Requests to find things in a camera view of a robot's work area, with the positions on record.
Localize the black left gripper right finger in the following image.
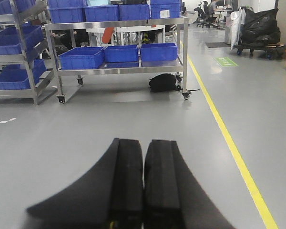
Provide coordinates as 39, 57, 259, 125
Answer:
143, 140, 234, 229

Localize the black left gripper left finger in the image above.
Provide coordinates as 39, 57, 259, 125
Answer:
25, 138, 143, 229

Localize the blue bin cart lower middle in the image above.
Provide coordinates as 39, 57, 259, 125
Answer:
104, 45, 139, 62

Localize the blue bin cart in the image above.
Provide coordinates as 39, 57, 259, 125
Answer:
140, 43, 178, 62
104, 45, 139, 62
59, 47, 105, 70

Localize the blue bin cart lower left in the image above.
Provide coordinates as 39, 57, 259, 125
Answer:
59, 47, 105, 70

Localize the blue bin cart lower right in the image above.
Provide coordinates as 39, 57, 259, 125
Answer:
140, 43, 178, 62

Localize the black backpack on floor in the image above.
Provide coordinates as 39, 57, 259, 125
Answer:
149, 73, 182, 93

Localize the stainless steel wheeled cart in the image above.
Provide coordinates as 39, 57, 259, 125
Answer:
45, 16, 192, 104

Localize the platform trolley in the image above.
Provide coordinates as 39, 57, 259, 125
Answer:
233, 43, 286, 60

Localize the left steel flow rack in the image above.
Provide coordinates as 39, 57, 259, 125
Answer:
0, 0, 54, 104

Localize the black office chair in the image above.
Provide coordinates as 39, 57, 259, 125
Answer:
194, 0, 218, 28

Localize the black garbage bags pile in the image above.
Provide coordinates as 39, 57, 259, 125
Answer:
240, 8, 281, 47

